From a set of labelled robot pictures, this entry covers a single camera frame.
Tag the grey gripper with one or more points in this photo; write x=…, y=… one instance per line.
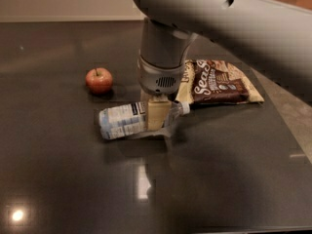
x=161, y=78

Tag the blue plastic water bottle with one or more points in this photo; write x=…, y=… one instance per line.
x=130, y=120

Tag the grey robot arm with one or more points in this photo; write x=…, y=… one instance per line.
x=273, y=37

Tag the red apple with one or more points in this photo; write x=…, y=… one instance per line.
x=99, y=81

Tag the brown chip bag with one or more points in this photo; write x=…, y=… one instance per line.
x=208, y=81

